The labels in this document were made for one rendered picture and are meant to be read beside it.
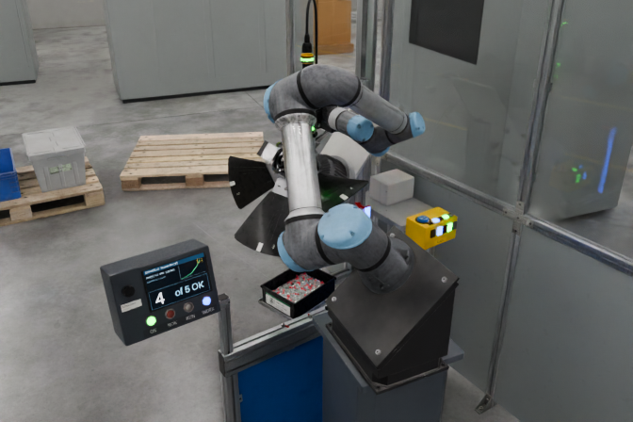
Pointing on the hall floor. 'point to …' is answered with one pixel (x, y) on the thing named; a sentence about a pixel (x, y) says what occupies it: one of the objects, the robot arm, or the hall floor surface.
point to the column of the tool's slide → (367, 43)
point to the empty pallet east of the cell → (187, 158)
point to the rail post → (231, 397)
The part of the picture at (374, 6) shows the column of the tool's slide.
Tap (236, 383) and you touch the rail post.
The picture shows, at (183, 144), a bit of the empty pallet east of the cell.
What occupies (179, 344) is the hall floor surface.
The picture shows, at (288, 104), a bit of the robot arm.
